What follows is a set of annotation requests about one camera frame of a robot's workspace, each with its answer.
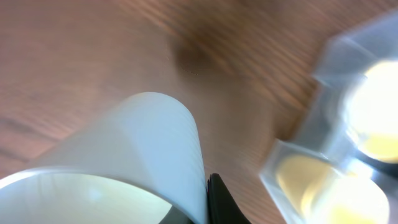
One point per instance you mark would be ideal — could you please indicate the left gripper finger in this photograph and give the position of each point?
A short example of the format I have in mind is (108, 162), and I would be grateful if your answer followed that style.
(222, 208)

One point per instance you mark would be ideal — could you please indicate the yellow cup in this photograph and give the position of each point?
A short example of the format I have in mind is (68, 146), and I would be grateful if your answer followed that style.
(322, 194)

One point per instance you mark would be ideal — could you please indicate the cream white cup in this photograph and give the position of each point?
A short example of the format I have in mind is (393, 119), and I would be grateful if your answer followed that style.
(139, 163)

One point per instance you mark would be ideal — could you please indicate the yellow small bowl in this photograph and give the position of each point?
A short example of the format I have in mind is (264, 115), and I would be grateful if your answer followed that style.
(371, 112)

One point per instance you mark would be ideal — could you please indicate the clear plastic storage container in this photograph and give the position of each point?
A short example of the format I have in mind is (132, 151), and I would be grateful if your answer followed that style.
(323, 133)

